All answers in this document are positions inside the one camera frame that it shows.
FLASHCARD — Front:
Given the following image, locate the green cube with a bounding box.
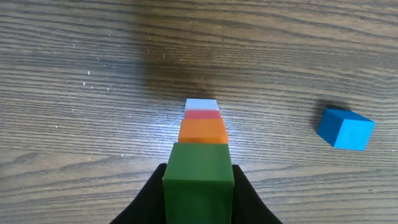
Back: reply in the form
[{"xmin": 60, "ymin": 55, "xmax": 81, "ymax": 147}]
[{"xmin": 162, "ymin": 142, "xmax": 235, "ymax": 224}]

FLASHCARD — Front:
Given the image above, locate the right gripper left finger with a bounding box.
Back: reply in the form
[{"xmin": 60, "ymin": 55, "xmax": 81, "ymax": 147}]
[{"xmin": 109, "ymin": 162, "xmax": 168, "ymax": 224}]

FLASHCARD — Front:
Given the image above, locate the pink cube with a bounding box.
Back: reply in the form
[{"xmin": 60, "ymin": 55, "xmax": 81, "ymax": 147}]
[{"xmin": 183, "ymin": 110, "xmax": 222, "ymax": 120}]

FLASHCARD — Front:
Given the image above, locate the white cube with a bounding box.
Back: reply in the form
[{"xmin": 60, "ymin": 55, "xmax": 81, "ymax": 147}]
[{"xmin": 184, "ymin": 98, "xmax": 220, "ymax": 112}]

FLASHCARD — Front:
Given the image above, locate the orange cube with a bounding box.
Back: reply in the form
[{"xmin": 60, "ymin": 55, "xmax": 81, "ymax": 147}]
[{"xmin": 177, "ymin": 118, "xmax": 229, "ymax": 144}]

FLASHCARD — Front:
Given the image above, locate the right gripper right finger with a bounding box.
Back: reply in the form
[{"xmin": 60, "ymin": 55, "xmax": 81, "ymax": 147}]
[{"xmin": 231, "ymin": 164, "xmax": 284, "ymax": 224}]

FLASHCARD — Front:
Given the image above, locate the blue cube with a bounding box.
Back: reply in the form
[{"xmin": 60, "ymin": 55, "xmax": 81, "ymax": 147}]
[{"xmin": 317, "ymin": 108, "xmax": 376, "ymax": 152}]

